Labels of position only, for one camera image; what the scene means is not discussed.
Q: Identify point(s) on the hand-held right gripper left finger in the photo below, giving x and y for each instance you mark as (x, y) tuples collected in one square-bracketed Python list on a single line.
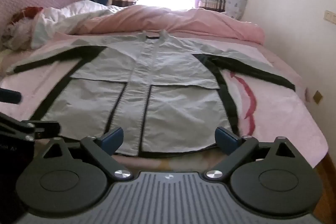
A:
[(113, 138)]

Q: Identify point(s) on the pink duvet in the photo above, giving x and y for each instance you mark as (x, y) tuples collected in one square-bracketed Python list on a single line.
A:
[(189, 20)]

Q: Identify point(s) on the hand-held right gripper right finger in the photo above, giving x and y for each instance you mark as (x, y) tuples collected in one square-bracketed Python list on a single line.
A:
[(225, 138)]

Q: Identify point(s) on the white quilt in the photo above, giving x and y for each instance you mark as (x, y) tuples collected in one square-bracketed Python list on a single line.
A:
[(63, 16)]

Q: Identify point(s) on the pink bed sheet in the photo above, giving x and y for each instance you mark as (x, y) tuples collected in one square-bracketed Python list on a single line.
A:
[(275, 113)]

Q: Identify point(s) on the round printed cushion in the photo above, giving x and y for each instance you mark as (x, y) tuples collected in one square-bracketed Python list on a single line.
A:
[(237, 2)]

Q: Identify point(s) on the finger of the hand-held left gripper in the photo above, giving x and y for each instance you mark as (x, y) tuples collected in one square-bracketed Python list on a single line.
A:
[(9, 96), (42, 129)]

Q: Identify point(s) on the wooden bed frame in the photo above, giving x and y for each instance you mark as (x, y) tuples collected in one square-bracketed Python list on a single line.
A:
[(325, 187)]

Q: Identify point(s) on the red and white plush toy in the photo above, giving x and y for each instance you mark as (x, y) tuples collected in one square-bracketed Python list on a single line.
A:
[(18, 29)]

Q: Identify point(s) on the brass floor socket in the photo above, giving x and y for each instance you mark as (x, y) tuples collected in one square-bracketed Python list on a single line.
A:
[(318, 97)]

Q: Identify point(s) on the grey jacket with black trim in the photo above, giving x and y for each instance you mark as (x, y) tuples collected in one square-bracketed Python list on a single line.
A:
[(168, 87)]

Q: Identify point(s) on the pink padded headboard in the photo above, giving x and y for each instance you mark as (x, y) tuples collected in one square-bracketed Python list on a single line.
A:
[(31, 1)]

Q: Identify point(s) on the wall socket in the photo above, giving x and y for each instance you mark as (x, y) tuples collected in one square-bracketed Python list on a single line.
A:
[(329, 15)]

